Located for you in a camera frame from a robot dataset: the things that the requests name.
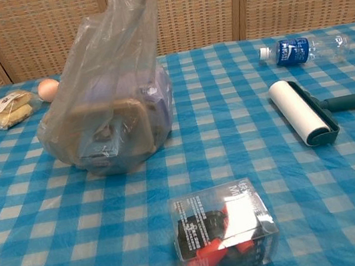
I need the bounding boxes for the clear plastic bag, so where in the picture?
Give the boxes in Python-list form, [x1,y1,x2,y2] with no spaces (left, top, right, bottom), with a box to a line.
[15,0,186,188]

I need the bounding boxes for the blue checkered tablecloth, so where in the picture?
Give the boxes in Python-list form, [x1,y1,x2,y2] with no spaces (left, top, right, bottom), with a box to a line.
[0,21,355,266]

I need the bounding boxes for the tan plastic tray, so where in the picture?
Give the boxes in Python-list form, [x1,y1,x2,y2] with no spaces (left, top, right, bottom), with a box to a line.
[41,92,160,171]

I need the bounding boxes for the purple soft package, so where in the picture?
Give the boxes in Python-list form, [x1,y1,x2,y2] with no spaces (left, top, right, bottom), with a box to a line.
[77,62,180,148]

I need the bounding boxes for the small blue carton box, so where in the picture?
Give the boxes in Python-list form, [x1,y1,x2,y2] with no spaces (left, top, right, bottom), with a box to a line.
[72,116,137,181]

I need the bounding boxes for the clear box with black-red item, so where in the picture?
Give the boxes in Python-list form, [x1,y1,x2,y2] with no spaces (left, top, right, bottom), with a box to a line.
[165,174,286,266]

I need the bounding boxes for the green lint roller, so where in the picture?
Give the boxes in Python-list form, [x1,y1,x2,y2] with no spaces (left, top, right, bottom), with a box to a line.
[266,68,355,154]

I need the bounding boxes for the brown egg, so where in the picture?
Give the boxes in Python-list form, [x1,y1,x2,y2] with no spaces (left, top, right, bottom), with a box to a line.
[36,77,63,103]

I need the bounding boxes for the clear bottle with blue label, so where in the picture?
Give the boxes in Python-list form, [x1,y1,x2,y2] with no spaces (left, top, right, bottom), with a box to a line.
[255,28,354,75]

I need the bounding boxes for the wrapped pastries in clear pack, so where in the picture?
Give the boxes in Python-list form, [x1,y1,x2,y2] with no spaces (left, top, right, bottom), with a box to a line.
[0,87,47,131]

